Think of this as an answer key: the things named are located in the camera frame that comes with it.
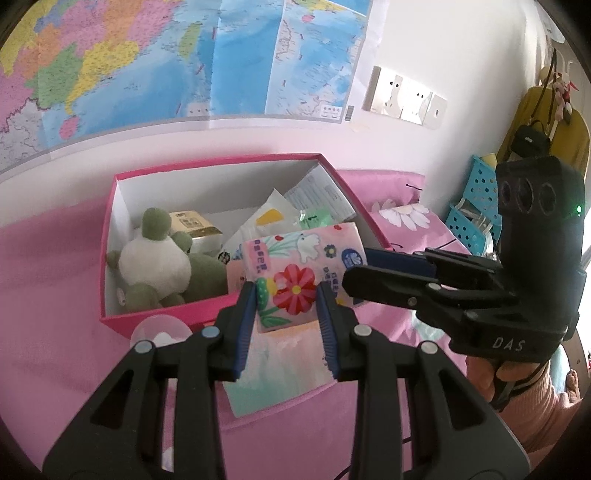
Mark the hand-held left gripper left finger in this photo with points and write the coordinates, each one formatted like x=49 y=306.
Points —
x=244 y=332

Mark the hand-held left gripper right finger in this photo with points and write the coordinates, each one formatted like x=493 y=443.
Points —
x=328 y=332

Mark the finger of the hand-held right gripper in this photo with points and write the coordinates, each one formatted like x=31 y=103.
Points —
x=383 y=286
x=397 y=261

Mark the pink cardboard box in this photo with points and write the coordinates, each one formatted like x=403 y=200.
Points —
x=184 y=311

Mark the pink floral tissue pack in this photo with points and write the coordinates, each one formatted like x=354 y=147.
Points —
x=295 y=267

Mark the small green tissue pack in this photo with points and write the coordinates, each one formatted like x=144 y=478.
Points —
x=318 y=218

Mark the white wipes pack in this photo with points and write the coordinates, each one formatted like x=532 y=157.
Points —
x=318 y=194

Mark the green frog plush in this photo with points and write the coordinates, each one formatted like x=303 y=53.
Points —
x=152 y=263

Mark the small gold box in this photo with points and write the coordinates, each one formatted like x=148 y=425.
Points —
x=194 y=226

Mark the white pack with yellow print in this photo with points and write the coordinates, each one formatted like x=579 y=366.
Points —
x=270 y=217

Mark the person's right forearm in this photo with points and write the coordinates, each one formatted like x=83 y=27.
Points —
x=540 y=410

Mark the black shoulder bag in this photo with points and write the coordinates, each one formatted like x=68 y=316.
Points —
x=528 y=141

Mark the person's right hand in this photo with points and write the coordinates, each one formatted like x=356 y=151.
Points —
x=480 y=374

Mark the pastel tissue pack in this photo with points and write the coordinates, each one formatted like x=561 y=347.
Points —
x=286 y=369

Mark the blue perforated plastic basket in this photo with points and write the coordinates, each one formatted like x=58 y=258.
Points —
x=482 y=184
x=461 y=226

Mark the pink pillow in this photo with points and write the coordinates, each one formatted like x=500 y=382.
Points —
x=383 y=184

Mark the yellow hanging garment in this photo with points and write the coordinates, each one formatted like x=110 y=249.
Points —
x=572 y=143

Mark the small hanging plush toy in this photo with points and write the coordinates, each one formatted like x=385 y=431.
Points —
x=563 y=101

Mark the white wall switch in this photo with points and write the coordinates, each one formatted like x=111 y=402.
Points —
x=437 y=110

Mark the white wall outlet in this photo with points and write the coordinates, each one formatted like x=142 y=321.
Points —
x=415 y=101
x=383 y=90

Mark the colourful wall map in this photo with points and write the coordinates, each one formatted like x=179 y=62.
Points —
x=138 y=69

